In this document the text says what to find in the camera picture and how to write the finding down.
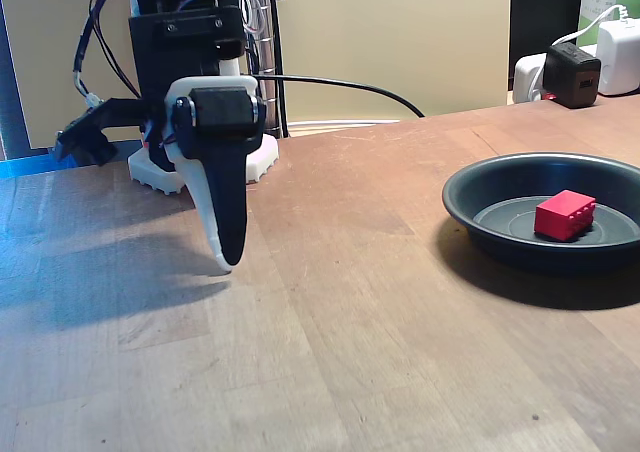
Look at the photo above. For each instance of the red lego block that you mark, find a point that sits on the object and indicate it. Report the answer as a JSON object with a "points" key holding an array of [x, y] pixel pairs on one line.
{"points": [[555, 217]]}

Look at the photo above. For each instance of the dark round metal bin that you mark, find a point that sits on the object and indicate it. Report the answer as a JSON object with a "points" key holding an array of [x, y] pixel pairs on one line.
{"points": [[500, 182]]}

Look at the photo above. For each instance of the black cube charger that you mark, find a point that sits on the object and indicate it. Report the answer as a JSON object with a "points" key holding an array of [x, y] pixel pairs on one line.
{"points": [[570, 74]]}

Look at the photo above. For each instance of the camera board on black mount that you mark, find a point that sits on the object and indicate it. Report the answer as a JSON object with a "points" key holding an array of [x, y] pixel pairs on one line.
{"points": [[95, 122]]}

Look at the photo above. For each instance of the white power strip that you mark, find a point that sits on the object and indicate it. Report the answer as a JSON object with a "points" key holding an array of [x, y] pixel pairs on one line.
{"points": [[525, 77]]}

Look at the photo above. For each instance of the white power adapter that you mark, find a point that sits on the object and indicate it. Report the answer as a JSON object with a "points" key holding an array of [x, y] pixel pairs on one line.
{"points": [[620, 57]]}

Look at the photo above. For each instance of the black panel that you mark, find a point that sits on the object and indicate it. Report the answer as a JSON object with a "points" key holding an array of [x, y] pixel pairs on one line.
{"points": [[545, 7]]}

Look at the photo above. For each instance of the grey post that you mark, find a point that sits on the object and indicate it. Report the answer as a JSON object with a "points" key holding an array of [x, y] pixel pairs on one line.
{"points": [[12, 97]]}

